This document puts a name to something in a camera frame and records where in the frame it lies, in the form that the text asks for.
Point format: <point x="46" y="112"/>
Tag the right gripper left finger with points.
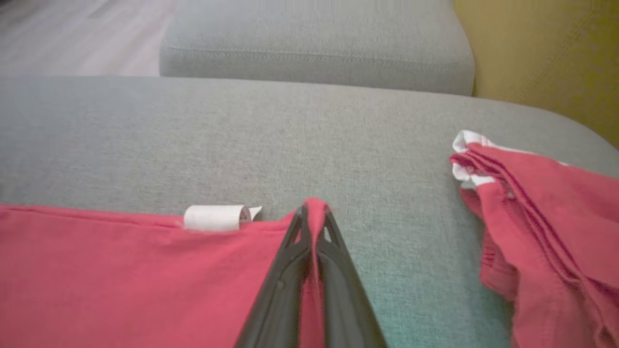
<point x="280" y="304"/>

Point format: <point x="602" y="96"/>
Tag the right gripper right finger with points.
<point x="346" y="304"/>

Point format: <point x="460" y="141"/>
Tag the red jersey with white stripes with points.
<point x="121" y="280"/>

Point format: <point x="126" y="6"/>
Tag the red shorts with white stripe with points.
<point x="556" y="217"/>

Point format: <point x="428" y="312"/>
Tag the large grey sofa seat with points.
<point x="290" y="145"/>

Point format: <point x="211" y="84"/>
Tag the small grey sofa cushion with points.
<point x="314" y="34"/>

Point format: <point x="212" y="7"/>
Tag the yellow fabric cushion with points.
<point x="546" y="58"/>

